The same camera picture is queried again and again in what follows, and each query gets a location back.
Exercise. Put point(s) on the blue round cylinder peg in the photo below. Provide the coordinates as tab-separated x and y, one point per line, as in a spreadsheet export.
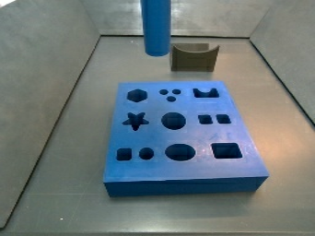
157	26

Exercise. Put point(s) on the blue shape sorting block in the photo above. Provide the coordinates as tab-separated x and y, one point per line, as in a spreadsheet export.
179	142

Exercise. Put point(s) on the dark curved cradle holder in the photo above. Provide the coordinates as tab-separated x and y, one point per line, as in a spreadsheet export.
193	57

